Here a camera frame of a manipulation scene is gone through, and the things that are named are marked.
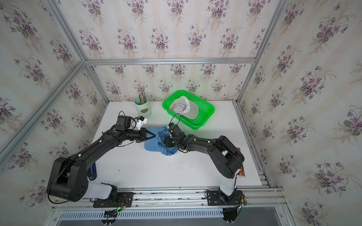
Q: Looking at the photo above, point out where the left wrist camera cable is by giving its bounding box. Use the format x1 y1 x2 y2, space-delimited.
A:
118 110 136 131

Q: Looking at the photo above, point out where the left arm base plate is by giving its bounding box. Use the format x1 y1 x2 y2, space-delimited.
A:
93 192 134 208

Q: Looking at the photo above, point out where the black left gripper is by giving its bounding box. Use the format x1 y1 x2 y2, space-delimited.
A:
123 128 156 143

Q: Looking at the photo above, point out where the aluminium mounting rail frame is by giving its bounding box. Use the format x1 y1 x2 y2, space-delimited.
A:
44 186 296 226

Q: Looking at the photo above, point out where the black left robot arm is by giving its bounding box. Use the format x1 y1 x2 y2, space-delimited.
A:
47 115 155 205

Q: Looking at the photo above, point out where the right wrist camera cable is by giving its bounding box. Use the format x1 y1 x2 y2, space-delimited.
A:
169 112 182 126

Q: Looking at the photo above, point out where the bundle of coloured pencils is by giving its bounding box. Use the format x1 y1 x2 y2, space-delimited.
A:
139 93 147 105

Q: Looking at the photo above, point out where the light blue baseball cap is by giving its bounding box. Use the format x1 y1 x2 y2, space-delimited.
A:
144 126 178 156

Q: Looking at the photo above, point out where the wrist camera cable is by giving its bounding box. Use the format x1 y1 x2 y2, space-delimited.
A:
118 110 136 131
169 112 182 126

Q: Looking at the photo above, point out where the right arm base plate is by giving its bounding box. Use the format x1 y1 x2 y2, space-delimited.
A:
204 189 245 206

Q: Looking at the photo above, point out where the beige baseball cap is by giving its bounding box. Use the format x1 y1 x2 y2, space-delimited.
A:
168 96 199 120

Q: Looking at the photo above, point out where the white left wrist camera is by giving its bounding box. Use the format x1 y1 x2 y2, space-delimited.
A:
135 116 148 131

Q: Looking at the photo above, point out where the mint green pencil cup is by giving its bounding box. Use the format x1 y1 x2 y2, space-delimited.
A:
134 96 152 118

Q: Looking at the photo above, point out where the red patterned card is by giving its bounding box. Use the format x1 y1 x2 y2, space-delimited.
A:
235 147 245 177

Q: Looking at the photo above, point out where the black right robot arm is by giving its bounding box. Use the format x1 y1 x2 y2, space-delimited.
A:
165 122 245 199

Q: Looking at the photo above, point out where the green plastic basket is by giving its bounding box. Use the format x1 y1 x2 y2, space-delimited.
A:
162 90 215 130

